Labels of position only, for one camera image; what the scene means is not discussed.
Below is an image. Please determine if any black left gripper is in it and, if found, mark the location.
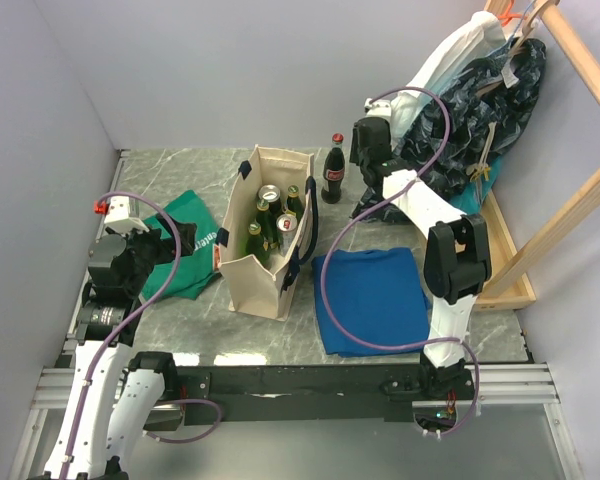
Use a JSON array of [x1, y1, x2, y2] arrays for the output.
[[115, 211, 195, 294]]

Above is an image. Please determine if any dark cola glass bottle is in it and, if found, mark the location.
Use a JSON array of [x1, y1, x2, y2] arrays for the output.
[[321, 133, 345, 204]]

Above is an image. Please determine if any green glass bottle front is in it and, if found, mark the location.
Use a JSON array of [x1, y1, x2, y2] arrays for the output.
[[246, 221, 270, 268]]

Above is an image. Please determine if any beige canvas tote bag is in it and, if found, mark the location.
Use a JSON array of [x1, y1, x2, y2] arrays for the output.
[[215, 146, 319, 321]]

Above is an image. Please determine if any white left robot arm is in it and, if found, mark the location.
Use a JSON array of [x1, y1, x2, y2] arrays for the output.
[[41, 219, 197, 479]]

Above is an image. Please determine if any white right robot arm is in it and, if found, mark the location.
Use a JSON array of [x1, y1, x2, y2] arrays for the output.
[[350, 116, 491, 398]]

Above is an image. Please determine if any green folded t-shirt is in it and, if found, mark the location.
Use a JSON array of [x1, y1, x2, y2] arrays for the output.
[[140, 189, 222, 303]]

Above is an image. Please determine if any green glass bottle middle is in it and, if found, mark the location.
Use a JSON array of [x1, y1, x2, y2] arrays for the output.
[[256, 199, 278, 244]]

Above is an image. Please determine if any green glass bottle gold cap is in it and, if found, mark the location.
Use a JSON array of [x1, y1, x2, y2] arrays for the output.
[[286, 185, 304, 220]]

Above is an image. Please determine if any turquoise hanging shirt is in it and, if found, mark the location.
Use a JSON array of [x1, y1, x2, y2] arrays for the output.
[[449, 157, 502, 214]]

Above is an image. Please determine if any dark patterned hanging shirt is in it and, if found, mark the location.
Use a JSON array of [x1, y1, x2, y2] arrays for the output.
[[349, 37, 548, 224]]

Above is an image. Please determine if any white hanging shirt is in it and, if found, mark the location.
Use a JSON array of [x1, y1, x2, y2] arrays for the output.
[[390, 11, 506, 145]]

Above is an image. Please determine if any blue folded t-shirt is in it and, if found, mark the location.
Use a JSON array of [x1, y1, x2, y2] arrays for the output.
[[326, 247, 429, 346]]

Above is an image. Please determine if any orange clothes hanger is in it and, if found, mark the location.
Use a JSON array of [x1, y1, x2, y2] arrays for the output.
[[498, 0, 525, 26]]

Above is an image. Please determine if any wooden clothes rack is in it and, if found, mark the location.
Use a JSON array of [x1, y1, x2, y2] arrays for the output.
[[477, 1, 600, 312]]

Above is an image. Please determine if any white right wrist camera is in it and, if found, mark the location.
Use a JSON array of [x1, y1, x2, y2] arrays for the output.
[[364, 98, 392, 122]]

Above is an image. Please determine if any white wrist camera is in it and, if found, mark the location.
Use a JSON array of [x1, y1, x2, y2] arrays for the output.
[[364, 98, 392, 122], [94, 196, 149, 235]]

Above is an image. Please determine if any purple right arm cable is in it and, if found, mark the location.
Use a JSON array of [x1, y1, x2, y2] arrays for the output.
[[320, 87, 482, 439]]

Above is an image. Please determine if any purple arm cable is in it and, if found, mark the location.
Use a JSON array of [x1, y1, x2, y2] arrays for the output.
[[320, 87, 482, 439], [54, 191, 223, 480]]

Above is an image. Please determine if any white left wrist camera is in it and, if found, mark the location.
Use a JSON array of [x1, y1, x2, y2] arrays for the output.
[[94, 196, 149, 235]]

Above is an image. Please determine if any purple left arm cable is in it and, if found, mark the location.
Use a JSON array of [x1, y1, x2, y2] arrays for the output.
[[54, 191, 223, 480]]

